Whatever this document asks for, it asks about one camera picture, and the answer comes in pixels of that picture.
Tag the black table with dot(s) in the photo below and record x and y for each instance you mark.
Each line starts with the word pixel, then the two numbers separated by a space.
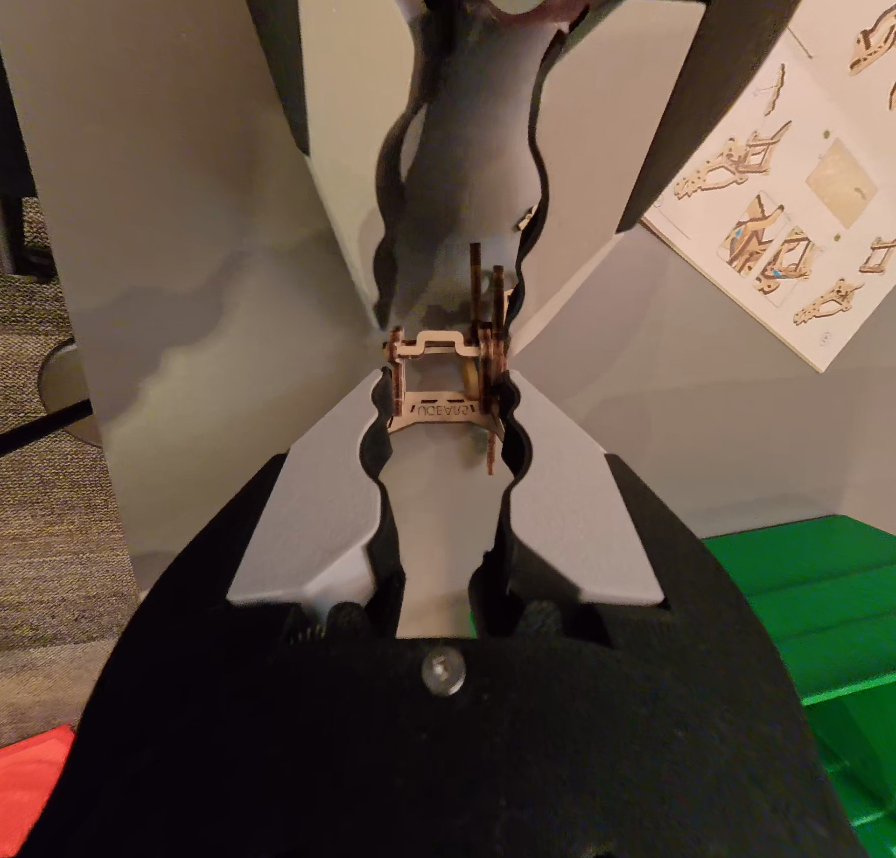
pixel 14 172

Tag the person's left hand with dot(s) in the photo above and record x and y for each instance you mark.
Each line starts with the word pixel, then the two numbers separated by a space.
pixel 570 3

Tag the open instruction booklet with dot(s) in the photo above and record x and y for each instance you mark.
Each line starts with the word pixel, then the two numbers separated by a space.
pixel 805 172

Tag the black floor stand pole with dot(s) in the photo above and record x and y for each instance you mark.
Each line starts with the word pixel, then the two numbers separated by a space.
pixel 70 382

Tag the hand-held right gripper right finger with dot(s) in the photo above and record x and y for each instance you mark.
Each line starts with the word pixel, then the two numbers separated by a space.
pixel 581 522

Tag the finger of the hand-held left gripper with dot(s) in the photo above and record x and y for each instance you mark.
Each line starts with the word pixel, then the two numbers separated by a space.
pixel 350 102
pixel 609 137

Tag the small toothed wooden part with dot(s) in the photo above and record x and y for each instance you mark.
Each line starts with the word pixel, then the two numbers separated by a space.
pixel 526 219

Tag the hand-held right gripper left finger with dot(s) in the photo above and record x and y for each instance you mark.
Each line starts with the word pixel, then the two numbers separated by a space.
pixel 315 522

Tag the wooden model lever assembly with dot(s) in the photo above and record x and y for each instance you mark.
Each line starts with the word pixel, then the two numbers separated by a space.
pixel 490 354

